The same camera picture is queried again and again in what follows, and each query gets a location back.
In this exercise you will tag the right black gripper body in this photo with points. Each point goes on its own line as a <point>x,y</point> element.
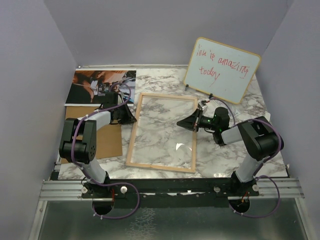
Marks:
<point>207,122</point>

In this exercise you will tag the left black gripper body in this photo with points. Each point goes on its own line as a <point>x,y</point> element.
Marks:
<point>119,110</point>

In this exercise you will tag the printed photo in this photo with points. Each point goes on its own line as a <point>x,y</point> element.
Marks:
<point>91,87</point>

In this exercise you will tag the wooden picture frame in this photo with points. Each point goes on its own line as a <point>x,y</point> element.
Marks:
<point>131,140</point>

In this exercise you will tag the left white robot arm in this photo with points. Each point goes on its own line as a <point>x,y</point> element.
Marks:
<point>78,144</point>

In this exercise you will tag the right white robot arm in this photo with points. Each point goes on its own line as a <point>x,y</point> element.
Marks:
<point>260,139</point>

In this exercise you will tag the brown cardboard backing board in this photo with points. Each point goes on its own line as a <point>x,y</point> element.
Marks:
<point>108,137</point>

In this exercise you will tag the white whiteboard eraser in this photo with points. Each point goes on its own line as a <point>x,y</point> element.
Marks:
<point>267,115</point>

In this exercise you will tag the yellow-rimmed whiteboard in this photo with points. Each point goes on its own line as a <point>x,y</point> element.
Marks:
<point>221,70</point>

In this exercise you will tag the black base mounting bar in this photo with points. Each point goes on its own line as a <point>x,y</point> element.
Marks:
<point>169,192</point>

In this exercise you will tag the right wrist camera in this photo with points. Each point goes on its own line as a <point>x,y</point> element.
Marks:
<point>202,105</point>

